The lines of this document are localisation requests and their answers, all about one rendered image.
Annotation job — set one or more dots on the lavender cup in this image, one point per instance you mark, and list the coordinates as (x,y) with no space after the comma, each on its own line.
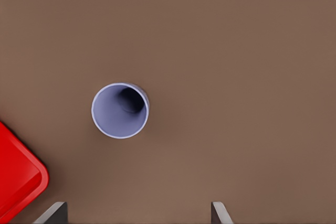
(115,116)

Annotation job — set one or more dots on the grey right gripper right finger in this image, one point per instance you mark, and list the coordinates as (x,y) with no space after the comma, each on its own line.
(220,214)

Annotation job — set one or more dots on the red tray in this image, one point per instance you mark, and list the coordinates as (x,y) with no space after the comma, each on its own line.
(18,174)

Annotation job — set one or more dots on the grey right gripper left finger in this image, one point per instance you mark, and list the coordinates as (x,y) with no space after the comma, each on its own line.
(53,214)

